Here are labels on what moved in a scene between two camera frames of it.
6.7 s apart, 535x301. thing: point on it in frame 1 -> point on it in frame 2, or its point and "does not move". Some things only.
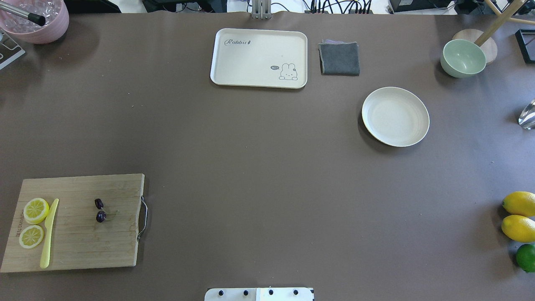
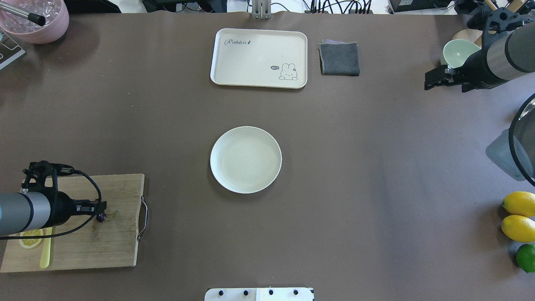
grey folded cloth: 339,58 does not move
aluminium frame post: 261,9 does not move
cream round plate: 395,116 -> 245,159
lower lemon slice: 31,236 does not move
